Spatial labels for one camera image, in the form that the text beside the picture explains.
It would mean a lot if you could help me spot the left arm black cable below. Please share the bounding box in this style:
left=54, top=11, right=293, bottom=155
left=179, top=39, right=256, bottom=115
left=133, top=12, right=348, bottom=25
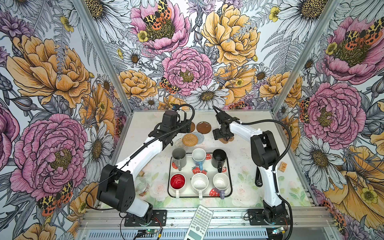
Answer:
left=85, top=103, right=196, bottom=211

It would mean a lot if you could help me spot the woven rattan round coaster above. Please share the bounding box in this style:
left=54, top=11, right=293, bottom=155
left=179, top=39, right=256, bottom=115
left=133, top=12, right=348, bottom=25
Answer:
left=182, top=134, right=199, bottom=147

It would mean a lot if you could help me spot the green circuit board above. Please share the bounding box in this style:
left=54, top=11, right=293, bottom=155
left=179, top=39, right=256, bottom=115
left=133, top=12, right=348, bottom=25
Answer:
left=271, top=227, right=286, bottom=235
left=135, top=229, right=160, bottom=238

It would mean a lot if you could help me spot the blue grey fabric coaster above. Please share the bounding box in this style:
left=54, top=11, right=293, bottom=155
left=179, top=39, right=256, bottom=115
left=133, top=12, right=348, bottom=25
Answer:
left=193, top=132, right=205, bottom=145

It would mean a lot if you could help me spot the strawberry print serving tray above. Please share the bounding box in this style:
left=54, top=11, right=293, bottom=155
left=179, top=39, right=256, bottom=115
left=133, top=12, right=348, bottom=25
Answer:
left=168, top=153, right=233, bottom=200

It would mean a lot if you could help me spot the blue white mug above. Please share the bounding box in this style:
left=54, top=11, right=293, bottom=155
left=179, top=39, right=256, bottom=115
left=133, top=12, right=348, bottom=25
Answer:
left=192, top=148, right=207, bottom=171

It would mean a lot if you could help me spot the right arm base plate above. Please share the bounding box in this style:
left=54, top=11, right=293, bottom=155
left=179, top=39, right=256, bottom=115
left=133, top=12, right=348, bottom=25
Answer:
left=247, top=209, right=291, bottom=226

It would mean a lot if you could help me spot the right green circuit board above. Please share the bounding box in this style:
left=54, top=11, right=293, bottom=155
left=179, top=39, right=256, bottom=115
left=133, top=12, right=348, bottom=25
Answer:
left=271, top=227, right=286, bottom=235

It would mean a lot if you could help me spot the clear glass jar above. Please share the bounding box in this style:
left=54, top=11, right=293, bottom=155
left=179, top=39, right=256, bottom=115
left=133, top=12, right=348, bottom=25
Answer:
left=135, top=177, right=149, bottom=197

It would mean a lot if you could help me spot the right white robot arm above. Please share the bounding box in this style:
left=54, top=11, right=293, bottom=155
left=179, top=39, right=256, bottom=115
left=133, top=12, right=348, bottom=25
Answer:
left=213, top=112, right=288, bottom=225

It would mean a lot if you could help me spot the brown round wooden coaster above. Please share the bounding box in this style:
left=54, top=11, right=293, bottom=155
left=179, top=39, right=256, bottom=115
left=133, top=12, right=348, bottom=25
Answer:
left=196, top=121, right=212, bottom=134

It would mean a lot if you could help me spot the red mug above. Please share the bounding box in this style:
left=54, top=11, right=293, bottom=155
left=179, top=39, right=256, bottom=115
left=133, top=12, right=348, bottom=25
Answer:
left=170, top=174, right=186, bottom=199

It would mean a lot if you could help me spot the white calculator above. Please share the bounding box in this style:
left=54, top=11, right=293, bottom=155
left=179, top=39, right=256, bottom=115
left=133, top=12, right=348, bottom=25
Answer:
left=184, top=205, right=213, bottom=240

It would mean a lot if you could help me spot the white woven round coaster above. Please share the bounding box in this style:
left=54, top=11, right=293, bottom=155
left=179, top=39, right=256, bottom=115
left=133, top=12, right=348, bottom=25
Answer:
left=175, top=139, right=189, bottom=150

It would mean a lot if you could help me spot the black mug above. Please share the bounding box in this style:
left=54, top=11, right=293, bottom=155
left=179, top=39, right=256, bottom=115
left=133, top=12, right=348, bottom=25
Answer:
left=211, top=149, right=227, bottom=173

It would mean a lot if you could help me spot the black handle tool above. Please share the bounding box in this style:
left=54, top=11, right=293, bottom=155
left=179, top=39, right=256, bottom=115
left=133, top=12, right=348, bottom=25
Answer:
left=255, top=167, right=263, bottom=188

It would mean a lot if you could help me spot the left green circuit board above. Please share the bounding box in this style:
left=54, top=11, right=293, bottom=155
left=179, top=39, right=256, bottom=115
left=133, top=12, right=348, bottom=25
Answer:
left=135, top=229, right=160, bottom=238

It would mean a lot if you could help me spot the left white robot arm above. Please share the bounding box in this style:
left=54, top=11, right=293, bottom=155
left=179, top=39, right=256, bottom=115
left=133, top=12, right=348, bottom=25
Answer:
left=97, top=104, right=196, bottom=218

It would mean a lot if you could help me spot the small orange biscuit tile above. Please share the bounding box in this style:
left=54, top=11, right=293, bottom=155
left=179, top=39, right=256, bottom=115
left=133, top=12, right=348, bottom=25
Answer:
left=279, top=162, right=287, bottom=173

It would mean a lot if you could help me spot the purple white mug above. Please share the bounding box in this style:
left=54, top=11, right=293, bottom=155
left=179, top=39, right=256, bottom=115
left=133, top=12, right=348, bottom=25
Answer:
left=213, top=173, right=230, bottom=200

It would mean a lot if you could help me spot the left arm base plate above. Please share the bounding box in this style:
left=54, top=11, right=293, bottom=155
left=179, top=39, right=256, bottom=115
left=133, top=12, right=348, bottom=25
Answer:
left=124, top=210, right=168, bottom=227

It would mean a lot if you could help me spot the grey mug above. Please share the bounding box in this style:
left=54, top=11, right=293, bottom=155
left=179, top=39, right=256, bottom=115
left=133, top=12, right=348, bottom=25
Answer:
left=172, top=148, right=187, bottom=171

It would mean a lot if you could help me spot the paw print cork coaster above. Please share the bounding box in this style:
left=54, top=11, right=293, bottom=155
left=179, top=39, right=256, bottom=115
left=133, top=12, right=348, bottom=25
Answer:
left=219, top=137, right=234, bottom=144

